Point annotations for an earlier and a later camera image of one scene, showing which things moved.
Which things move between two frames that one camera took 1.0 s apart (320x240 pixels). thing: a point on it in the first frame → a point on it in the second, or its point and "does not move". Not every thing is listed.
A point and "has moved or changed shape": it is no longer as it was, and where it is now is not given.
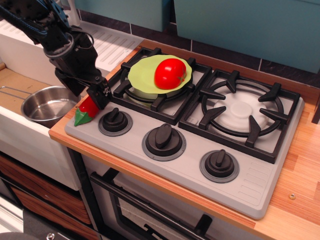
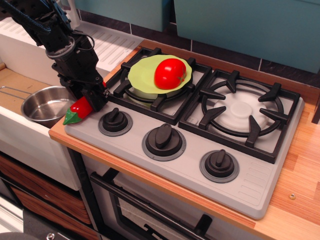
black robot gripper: (80, 62) does not move
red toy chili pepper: (87, 110) has moved or changed shape
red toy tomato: (169, 73) does not move
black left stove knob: (115, 123) does not move
